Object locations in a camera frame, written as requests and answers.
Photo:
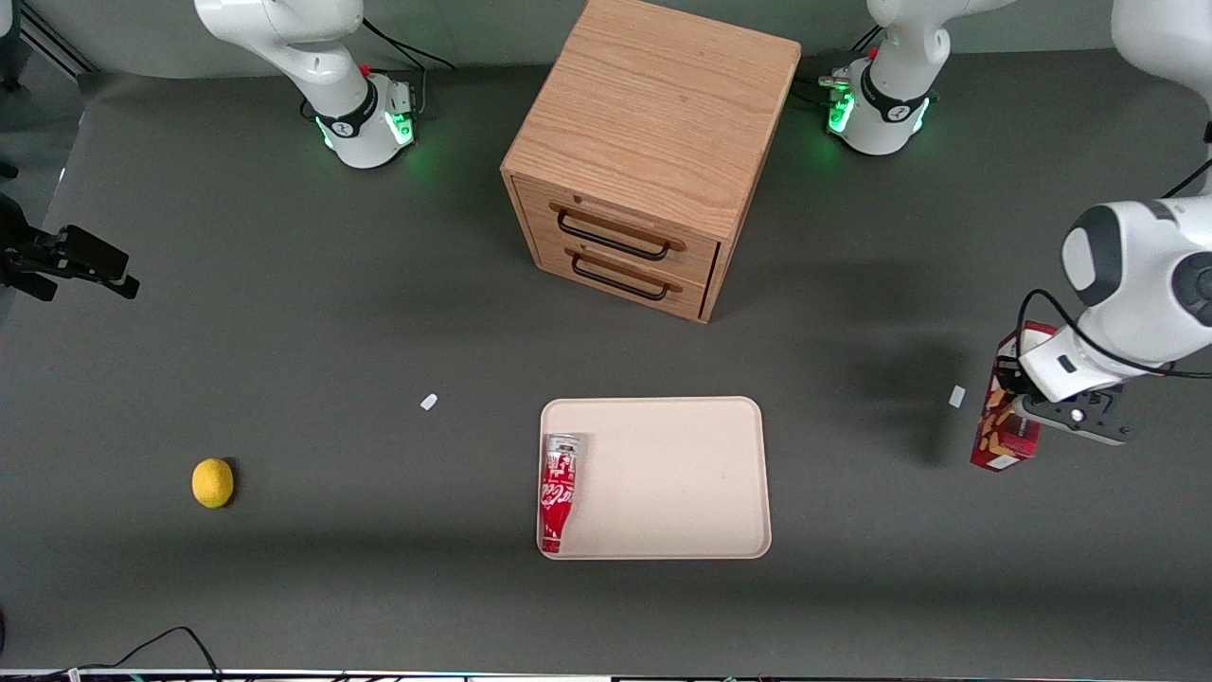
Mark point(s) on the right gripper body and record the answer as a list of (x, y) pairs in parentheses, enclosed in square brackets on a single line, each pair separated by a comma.
[(21, 258)]

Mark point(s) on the red cookie box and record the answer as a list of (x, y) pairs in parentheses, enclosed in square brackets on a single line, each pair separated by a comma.
[(1004, 450)]

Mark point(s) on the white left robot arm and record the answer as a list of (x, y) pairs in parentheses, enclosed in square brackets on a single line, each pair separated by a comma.
[(1136, 275)]

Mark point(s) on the beige plastic tray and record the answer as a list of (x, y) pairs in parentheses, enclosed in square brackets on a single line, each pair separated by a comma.
[(672, 474)]

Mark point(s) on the yellow lemon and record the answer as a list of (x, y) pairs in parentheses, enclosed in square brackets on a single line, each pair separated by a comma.
[(212, 483)]

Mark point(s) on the wooden drawer front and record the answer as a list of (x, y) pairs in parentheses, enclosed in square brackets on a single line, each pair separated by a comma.
[(691, 296), (540, 213)]

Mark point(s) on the oak wooden drawer cabinet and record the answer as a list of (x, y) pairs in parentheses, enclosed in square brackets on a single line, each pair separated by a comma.
[(653, 104)]

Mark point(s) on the red cola can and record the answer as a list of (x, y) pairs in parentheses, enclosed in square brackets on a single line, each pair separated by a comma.
[(559, 488)]

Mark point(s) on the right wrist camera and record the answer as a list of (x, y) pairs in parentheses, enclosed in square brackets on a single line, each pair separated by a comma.
[(95, 254)]

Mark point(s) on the black wall rail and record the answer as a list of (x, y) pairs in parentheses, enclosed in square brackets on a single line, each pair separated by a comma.
[(57, 43)]

